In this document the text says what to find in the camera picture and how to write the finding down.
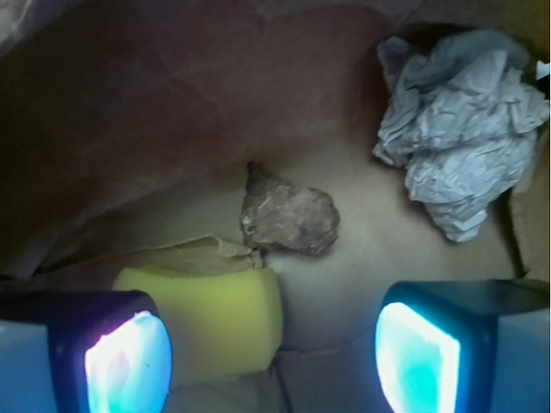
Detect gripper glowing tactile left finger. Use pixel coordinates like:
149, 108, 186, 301
1, 291, 172, 412

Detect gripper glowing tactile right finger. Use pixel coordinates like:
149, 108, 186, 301
375, 279, 550, 412

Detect brown rock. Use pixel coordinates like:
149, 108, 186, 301
239, 162, 340, 256

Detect yellow sponge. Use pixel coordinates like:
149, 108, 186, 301
112, 268, 283, 387

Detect brown paper bag tray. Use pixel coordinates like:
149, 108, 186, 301
1, 1, 549, 412

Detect crumpled white paper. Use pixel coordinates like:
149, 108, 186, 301
373, 29, 549, 243

